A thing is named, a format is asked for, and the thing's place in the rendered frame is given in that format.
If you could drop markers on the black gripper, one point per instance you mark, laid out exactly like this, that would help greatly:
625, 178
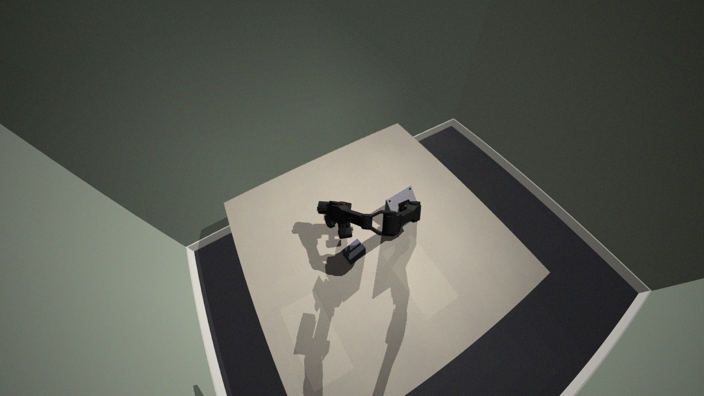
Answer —
344, 230

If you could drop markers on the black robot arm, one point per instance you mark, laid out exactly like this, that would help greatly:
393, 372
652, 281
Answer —
392, 221

